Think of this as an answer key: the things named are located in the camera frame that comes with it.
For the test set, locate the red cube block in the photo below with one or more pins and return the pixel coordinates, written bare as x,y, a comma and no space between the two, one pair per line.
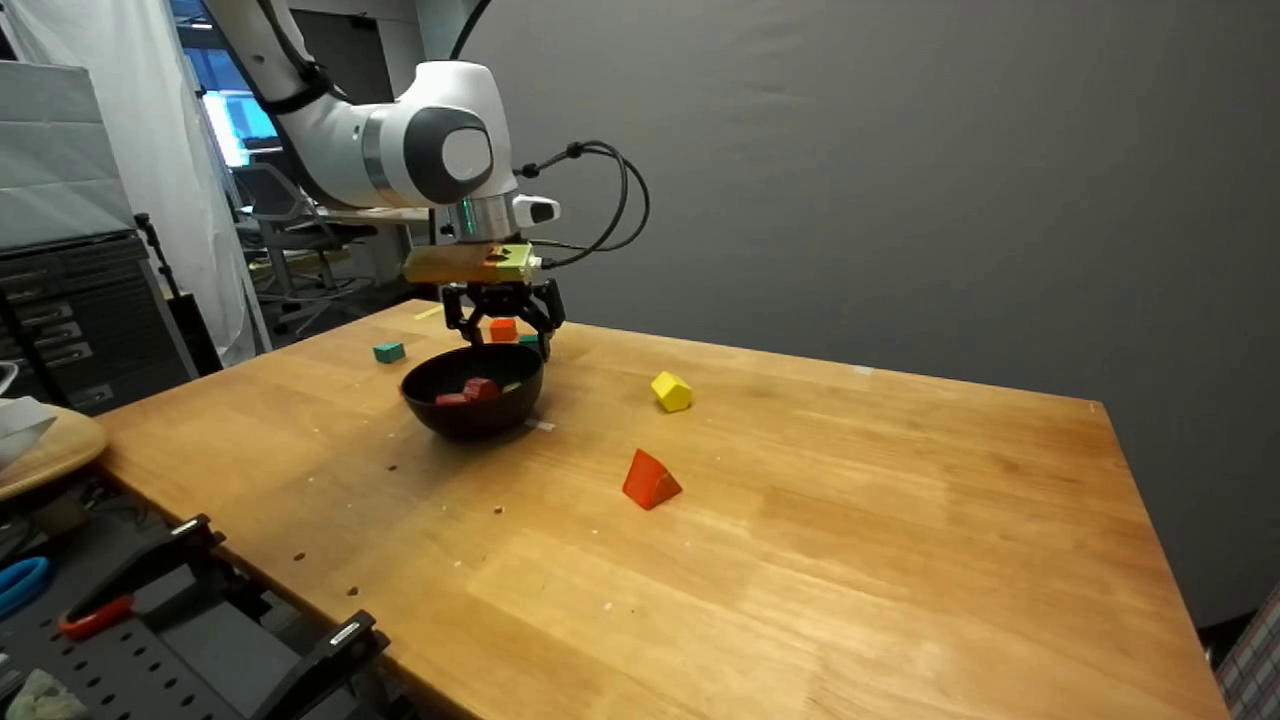
502,330

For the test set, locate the black perforated tool board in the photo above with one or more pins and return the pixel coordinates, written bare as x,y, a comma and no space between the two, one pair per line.
201,641

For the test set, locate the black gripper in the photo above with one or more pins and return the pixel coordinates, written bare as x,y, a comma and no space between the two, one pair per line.
533,300

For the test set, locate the black equipment rack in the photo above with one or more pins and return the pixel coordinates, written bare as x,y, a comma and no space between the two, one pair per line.
86,323

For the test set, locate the black bowl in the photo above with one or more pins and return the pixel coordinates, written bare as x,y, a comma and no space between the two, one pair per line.
508,364

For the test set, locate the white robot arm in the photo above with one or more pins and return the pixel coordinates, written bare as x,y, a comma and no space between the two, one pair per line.
440,148

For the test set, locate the wrist camera on wooden mount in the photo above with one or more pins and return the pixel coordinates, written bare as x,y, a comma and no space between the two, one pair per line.
469,264

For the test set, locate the red triangular prism block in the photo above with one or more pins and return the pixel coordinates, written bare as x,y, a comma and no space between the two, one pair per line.
651,482

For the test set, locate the blue handled tool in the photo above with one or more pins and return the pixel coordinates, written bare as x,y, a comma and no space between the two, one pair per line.
23,583

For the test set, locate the round wooden side board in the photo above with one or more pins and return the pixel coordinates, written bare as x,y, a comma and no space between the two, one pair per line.
61,449

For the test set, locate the orange handled clamp upper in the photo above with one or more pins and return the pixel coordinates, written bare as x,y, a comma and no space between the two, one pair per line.
109,602

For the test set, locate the yellow block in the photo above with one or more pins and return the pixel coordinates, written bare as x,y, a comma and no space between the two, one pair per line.
668,394

